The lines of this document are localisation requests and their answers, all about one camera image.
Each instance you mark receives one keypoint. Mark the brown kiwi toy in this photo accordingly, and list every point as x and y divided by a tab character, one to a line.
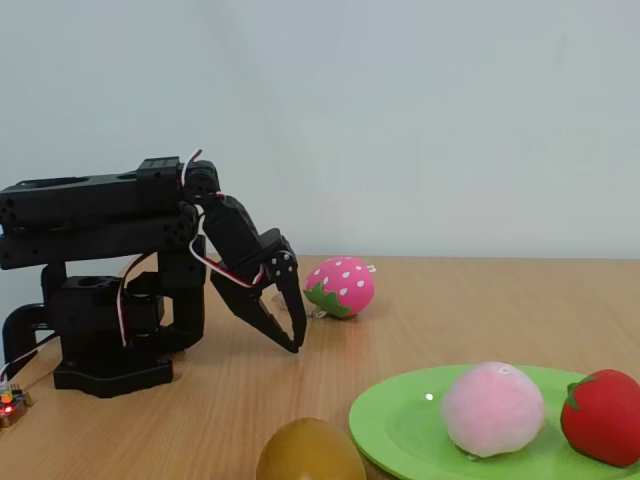
310	452

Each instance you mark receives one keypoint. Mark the small controller circuit board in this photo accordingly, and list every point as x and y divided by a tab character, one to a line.
12	405

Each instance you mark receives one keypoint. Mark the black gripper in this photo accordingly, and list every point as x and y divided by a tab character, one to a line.
246	283

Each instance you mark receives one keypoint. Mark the black robot arm with base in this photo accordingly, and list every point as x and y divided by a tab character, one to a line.
100	200

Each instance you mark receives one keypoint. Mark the pink peach plush toy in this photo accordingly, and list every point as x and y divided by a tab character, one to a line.
492	410

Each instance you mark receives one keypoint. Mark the black table clamp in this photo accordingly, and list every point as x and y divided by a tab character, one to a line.
15	320

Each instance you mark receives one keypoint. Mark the red strawberry toy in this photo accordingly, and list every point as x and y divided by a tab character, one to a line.
605	420

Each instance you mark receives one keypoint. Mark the green oval plastic plate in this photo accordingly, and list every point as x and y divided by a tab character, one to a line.
400	425

